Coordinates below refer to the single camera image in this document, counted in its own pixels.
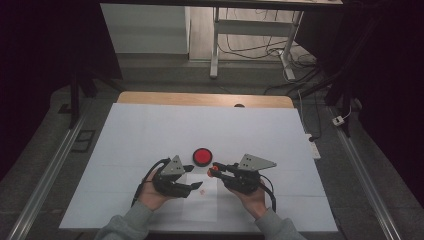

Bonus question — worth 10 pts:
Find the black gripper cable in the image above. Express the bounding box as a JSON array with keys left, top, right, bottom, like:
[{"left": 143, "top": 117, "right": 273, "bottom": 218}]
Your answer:
[
  {"left": 131, "top": 157, "right": 172, "bottom": 208},
  {"left": 257, "top": 174, "right": 278, "bottom": 214}
]

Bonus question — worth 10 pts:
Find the aluminium floor rail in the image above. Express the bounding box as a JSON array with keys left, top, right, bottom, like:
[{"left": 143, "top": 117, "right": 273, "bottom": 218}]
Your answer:
[
  {"left": 6, "top": 113, "right": 88, "bottom": 240},
  {"left": 328, "top": 106, "right": 403, "bottom": 240}
]

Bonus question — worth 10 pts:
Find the black metal stand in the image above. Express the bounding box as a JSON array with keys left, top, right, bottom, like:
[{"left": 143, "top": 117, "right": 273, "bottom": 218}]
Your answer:
[
  {"left": 67, "top": 64, "right": 125, "bottom": 130},
  {"left": 298, "top": 49, "right": 362, "bottom": 138}
]

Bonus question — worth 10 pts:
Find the white cabinet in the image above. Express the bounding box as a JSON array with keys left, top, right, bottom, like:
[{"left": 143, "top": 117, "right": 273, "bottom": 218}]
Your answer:
[{"left": 100, "top": 3, "right": 191, "bottom": 55}]

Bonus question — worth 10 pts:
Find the round red ink pad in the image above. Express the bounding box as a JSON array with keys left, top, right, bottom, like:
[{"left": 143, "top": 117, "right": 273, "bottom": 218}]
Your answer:
[{"left": 192, "top": 147, "right": 214, "bottom": 168}]

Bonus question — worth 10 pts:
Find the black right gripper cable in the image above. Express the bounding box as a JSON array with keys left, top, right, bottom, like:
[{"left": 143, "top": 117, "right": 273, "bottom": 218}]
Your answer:
[{"left": 257, "top": 174, "right": 278, "bottom": 214}]

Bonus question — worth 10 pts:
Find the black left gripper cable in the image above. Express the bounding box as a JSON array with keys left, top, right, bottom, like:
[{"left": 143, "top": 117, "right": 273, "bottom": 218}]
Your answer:
[{"left": 131, "top": 157, "right": 172, "bottom": 208}]

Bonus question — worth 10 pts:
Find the large white table cover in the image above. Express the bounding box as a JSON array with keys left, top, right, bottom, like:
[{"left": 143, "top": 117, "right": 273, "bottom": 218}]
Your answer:
[{"left": 59, "top": 102, "right": 339, "bottom": 233}]

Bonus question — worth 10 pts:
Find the tangle of black floor cables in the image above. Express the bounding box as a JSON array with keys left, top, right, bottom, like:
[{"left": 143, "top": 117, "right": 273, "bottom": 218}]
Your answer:
[{"left": 218, "top": 8, "right": 319, "bottom": 96}]

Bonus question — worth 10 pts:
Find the person's left hand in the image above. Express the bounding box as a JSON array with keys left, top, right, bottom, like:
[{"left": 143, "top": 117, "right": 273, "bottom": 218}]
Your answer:
[{"left": 137, "top": 177, "right": 178, "bottom": 212}]

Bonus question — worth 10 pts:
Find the white power strip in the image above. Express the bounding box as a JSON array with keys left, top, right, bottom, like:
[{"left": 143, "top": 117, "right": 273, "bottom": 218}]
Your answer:
[{"left": 305, "top": 133, "right": 322, "bottom": 160}]

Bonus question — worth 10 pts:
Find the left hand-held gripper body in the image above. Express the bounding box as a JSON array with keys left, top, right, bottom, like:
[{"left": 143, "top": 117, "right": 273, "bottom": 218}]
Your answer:
[{"left": 152, "top": 155, "right": 196, "bottom": 199}]

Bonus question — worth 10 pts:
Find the person's right hand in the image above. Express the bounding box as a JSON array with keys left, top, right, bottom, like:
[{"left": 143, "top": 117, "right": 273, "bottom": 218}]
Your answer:
[{"left": 229, "top": 179, "right": 268, "bottom": 221}]

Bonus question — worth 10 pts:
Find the white paper sheet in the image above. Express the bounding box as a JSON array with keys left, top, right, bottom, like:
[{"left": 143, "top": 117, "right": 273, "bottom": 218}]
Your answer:
[{"left": 180, "top": 173, "right": 218, "bottom": 223}]

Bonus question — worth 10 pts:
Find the dark curtain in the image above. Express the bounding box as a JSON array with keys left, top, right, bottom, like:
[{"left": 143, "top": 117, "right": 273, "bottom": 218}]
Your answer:
[
  {"left": 0, "top": 0, "right": 123, "bottom": 183},
  {"left": 294, "top": 0, "right": 424, "bottom": 209}
]

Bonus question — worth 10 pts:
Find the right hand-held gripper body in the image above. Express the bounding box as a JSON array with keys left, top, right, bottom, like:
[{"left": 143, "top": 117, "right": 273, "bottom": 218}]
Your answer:
[{"left": 219, "top": 153, "right": 278, "bottom": 196}]

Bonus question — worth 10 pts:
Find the white-legged desk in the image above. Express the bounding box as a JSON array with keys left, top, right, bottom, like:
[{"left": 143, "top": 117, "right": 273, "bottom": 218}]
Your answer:
[{"left": 99, "top": 0, "right": 344, "bottom": 81}]

